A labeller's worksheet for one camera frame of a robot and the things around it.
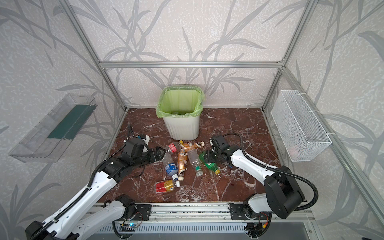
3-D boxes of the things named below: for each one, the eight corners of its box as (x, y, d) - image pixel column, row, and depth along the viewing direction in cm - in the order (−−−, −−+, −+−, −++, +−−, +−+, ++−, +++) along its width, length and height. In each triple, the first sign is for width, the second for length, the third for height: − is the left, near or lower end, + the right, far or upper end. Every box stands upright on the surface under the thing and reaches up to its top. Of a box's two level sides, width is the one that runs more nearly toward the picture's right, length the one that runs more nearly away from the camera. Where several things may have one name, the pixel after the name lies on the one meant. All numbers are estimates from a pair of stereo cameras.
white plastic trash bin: (170, 145, 100) (162, 117, 78) (171, 139, 103) (163, 111, 81) (199, 145, 100) (198, 118, 78) (199, 139, 103) (198, 111, 81)
